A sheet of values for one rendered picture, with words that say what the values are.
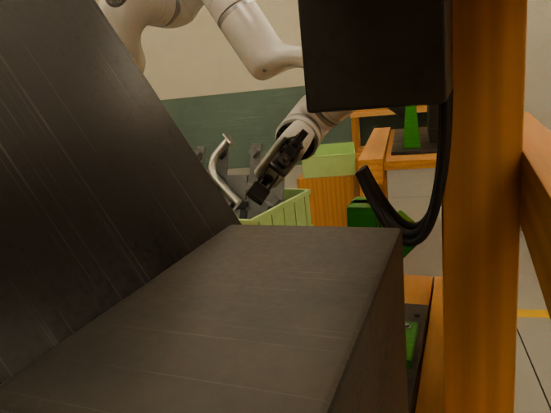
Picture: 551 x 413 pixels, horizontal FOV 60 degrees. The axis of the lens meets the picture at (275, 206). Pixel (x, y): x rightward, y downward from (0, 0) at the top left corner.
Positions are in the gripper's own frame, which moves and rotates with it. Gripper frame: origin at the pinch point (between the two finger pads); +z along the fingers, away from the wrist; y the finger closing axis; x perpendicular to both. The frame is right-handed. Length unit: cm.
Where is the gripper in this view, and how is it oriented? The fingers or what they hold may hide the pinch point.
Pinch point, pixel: (268, 180)
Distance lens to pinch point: 75.8
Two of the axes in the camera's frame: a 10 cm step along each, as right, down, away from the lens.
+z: -3.2, 5.2, -8.0
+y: 5.2, -6.1, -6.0
